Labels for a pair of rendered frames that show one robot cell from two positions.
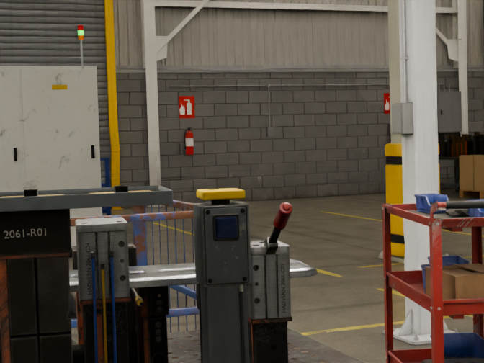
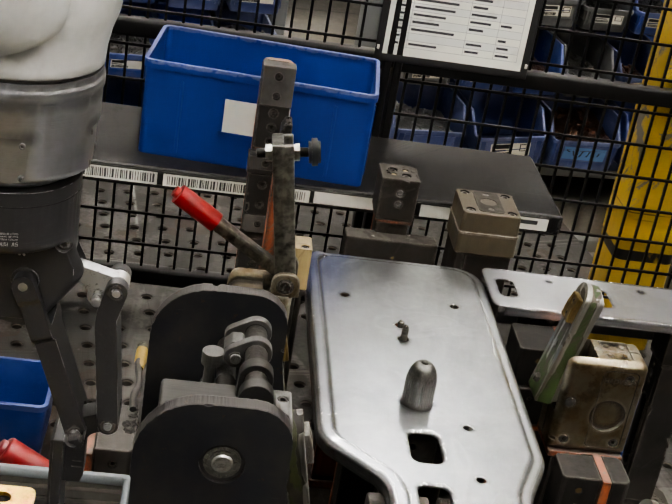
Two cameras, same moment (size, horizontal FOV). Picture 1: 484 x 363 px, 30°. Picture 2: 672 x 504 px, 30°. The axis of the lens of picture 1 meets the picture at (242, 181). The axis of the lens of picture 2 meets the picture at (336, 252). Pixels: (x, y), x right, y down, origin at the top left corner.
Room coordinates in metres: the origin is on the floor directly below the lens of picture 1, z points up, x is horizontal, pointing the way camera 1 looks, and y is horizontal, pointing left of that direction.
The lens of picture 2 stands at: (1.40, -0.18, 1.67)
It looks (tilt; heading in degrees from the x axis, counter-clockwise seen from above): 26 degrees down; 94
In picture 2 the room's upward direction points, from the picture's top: 10 degrees clockwise
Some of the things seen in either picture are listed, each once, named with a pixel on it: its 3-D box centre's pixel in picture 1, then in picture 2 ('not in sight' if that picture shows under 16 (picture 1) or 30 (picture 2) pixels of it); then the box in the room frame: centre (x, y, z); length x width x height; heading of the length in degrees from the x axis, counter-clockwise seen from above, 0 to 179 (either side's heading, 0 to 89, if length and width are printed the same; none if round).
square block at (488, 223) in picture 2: not in sight; (460, 322); (1.48, 1.33, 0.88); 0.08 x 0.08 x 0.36; 12
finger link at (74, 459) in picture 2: not in sight; (91, 440); (1.24, 0.42, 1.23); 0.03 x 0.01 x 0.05; 12
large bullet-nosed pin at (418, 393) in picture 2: not in sight; (419, 387); (1.43, 0.91, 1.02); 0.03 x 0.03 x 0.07
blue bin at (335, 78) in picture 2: not in sight; (261, 104); (1.15, 1.43, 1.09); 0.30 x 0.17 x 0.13; 6
